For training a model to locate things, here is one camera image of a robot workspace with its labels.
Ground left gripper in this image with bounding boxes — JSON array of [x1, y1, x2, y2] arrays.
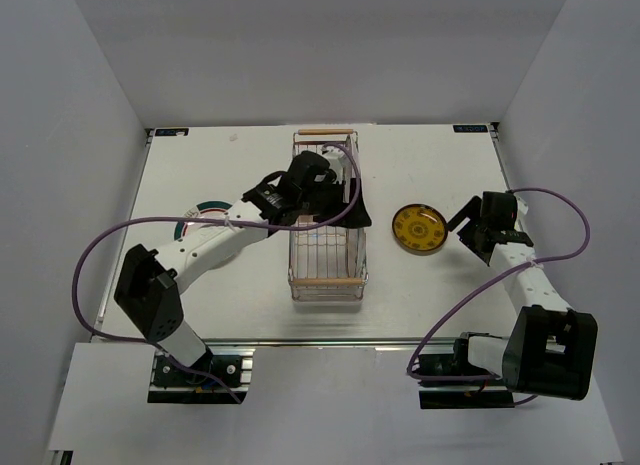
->
[[299, 177, 372, 230]]

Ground yellow patterned plate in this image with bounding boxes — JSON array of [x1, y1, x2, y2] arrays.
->
[[391, 203, 448, 255]]

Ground white plate with coloured rim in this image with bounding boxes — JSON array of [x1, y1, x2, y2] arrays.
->
[[173, 199, 241, 271]]

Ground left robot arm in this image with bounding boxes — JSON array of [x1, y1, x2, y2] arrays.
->
[[113, 142, 488, 384]]

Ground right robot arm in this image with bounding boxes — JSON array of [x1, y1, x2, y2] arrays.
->
[[447, 191, 598, 400]]

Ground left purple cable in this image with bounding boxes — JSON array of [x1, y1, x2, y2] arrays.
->
[[73, 142, 361, 404]]

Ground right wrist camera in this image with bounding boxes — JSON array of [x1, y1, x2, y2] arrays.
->
[[516, 196, 529, 220]]

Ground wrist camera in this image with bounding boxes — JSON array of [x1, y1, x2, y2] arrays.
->
[[321, 147, 350, 184], [516, 196, 529, 220]]

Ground wire dish rack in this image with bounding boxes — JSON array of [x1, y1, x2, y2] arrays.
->
[[288, 128, 368, 304]]

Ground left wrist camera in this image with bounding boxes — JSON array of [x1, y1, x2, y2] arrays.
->
[[321, 147, 350, 184]]

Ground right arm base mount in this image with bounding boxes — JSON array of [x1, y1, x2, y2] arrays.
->
[[406, 332, 516, 410]]

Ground aluminium table rail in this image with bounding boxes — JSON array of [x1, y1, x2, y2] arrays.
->
[[89, 337, 476, 349]]

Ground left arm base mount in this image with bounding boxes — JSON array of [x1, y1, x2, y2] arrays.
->
[[147, 347, 254, 405]]

